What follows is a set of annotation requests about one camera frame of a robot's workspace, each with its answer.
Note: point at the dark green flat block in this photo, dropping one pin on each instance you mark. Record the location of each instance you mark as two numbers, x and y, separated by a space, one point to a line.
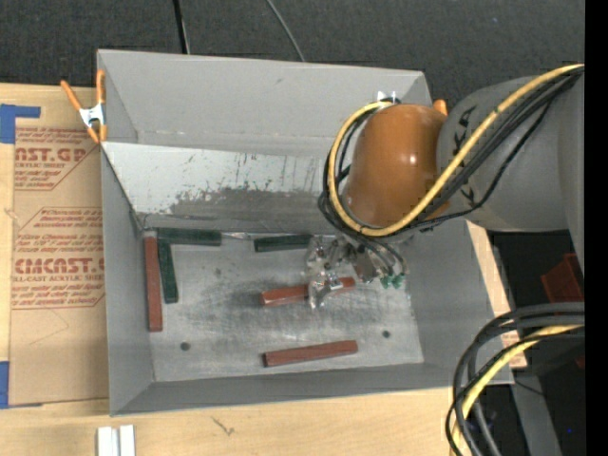
168 273
190 237
280 243

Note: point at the brown cardboard board red print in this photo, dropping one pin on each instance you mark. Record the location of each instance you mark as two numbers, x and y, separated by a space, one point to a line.
57 345

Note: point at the grey metal bin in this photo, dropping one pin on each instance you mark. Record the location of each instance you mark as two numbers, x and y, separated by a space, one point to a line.
285 330

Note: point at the red-brown flat block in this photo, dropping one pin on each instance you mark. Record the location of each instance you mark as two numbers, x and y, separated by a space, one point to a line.
309 353
282 296
154 283

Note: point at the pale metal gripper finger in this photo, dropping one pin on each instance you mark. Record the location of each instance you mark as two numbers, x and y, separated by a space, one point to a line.
317 297
319 254

